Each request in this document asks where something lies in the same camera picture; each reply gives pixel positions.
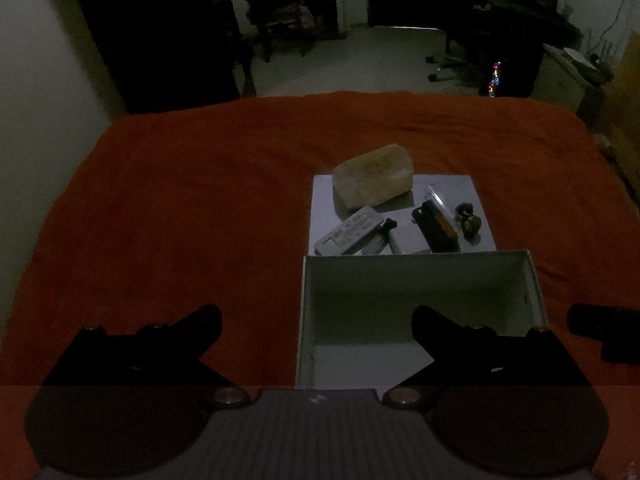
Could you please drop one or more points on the office chair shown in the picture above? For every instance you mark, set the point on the office chair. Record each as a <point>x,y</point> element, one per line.
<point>457,55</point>

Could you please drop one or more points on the white flat box lid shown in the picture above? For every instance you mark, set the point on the white flat box lid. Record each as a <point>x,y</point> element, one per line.
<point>325,195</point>

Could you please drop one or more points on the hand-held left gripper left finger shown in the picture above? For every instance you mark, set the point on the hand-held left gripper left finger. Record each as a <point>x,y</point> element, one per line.
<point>209,322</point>

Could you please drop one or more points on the dark desk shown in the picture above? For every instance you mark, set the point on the dark desk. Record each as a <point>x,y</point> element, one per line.
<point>520,10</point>

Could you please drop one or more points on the white bin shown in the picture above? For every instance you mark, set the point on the white bin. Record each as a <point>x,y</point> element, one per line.
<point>570,75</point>

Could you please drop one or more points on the wooden chair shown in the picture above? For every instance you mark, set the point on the wooden chair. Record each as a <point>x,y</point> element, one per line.
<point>277,5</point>

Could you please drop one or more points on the white remote control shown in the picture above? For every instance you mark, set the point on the white remote control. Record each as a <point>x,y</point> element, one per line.
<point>347,232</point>

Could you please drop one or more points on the black utility knife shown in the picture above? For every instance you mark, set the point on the black utility knife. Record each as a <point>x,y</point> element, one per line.
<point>437,227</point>

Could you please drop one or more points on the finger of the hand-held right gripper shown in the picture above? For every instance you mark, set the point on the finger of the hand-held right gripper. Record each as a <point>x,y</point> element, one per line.
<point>595,320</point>

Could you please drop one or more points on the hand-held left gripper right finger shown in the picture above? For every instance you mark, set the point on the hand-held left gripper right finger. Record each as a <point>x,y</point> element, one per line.
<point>425,322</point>

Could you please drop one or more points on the computer tower with coloured lights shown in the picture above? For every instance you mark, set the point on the computer tower with coloured lights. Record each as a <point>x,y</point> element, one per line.
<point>510,77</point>

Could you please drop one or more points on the orange table cloth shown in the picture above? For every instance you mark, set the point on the orange table cloth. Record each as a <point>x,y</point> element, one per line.
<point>200,200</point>

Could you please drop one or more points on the white fireplace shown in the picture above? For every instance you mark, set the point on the white fireplace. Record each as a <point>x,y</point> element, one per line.
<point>330,5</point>

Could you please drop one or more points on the dark wardrobe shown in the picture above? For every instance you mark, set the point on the dark wardrobe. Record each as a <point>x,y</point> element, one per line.
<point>150,35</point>

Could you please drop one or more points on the white cardboard box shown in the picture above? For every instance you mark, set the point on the white cardboard box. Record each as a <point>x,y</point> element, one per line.
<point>415,305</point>

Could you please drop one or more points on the yellow cardboard box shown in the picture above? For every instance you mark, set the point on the yellow cardboard box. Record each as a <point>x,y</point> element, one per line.
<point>620,100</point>

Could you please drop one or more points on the white flat card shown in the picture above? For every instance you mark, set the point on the white flat card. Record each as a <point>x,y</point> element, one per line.
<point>410,237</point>

